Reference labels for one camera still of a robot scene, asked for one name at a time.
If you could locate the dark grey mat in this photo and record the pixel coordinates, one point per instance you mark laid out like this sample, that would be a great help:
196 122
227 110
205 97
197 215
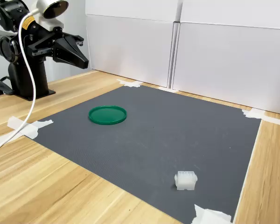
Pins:
154 144

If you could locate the white tape corner piece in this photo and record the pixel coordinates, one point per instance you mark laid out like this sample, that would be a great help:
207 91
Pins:
259 115
210 215
16 127
130 83

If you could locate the round green lid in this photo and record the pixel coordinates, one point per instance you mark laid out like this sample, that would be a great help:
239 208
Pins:
107 114

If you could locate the small white plastic terminal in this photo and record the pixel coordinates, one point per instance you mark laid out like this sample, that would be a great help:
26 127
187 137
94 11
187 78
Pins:
185 180

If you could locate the white tape edge piece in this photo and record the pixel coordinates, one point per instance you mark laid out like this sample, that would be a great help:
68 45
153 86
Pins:
166 89

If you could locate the white partition panel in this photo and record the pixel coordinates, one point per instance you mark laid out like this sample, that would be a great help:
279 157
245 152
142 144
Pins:
130 46
235 58

